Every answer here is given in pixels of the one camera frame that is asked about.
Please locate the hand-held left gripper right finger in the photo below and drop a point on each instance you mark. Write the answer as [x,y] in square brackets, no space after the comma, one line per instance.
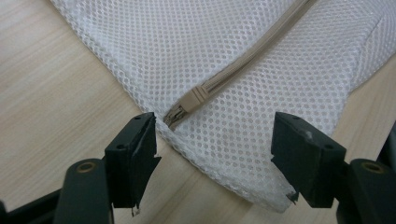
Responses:
[308,161]

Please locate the white mesh laundry bag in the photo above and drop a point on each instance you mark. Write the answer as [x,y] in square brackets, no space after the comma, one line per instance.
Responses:
[249,93]

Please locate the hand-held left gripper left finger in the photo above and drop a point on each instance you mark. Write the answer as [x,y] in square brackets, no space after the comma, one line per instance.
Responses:
[130,161]

